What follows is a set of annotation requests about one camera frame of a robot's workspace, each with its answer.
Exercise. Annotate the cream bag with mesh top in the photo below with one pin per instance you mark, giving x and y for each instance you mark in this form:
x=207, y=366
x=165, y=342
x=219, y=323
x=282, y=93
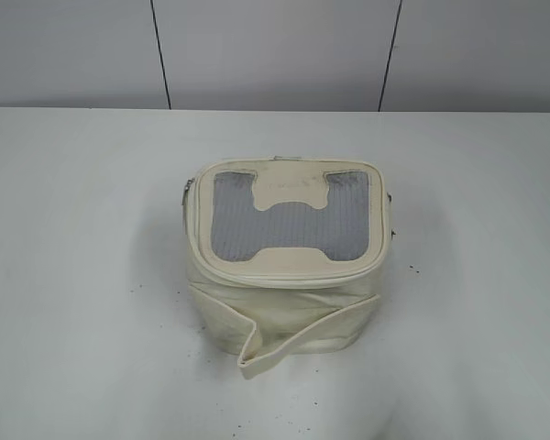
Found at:
x=285, y=256

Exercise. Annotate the metal zipper pull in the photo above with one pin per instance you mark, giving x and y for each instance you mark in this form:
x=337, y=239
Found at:
x=186, y=189

